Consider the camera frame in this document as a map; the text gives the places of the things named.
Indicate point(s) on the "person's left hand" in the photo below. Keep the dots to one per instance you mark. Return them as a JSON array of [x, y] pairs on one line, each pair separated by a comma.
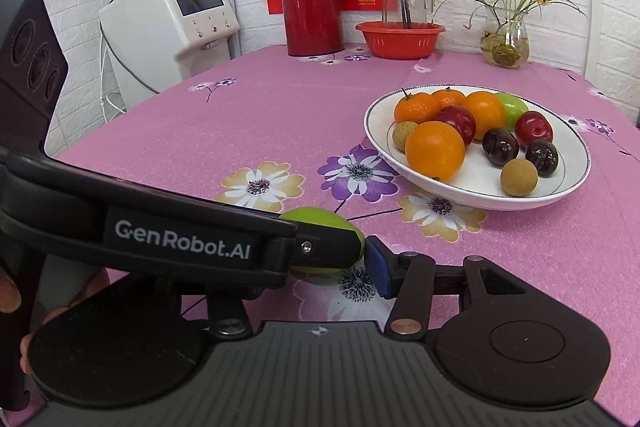
[[10, 294]]

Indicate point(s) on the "green round fruit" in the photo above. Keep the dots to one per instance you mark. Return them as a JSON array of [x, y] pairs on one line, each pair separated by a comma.
[[320, 219], [515, 107]]

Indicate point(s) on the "tangerine with stem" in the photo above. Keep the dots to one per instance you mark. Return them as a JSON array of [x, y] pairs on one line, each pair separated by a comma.
[[416, 108], [448, 98]]

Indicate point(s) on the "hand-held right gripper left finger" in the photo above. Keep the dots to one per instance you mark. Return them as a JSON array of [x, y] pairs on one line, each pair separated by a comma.
[[227, 312]]

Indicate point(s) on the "red plum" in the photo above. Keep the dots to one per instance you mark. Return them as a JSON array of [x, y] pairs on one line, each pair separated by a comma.
[[534, 129], [457, 123]]

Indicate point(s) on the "brown longan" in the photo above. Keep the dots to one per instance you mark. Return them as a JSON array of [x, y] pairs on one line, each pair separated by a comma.
[[519, 177], [404, 136]]

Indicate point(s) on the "pink floral tablecloth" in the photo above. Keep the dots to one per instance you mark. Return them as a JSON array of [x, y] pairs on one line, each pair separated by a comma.
[[280, 117]]

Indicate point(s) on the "dark purple plum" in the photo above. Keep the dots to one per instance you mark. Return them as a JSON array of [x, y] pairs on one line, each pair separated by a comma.
[[500, 147], [541, 157]]

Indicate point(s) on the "white porcelain plate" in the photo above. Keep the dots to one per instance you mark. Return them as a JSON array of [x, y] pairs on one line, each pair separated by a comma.
[[475, 192]]

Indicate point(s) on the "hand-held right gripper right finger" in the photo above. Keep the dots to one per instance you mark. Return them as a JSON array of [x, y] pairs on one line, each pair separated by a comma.
[[380, 267]]

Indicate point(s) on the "white water dispenser with screen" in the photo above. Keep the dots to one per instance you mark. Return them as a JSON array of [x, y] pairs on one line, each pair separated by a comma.
[[140, 37]]

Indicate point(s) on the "glass vase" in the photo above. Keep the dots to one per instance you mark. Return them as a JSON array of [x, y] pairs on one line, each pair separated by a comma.
[[505, 52]]

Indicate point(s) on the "red plastic basket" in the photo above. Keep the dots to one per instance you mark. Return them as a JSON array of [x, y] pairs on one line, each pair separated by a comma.
[[400, 44]]

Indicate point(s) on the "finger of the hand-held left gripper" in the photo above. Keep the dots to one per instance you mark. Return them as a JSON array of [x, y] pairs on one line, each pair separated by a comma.
[[325, 249]]

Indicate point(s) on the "orange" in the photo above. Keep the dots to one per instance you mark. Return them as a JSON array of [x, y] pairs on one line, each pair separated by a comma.
[[482, 114], [435, 151]]

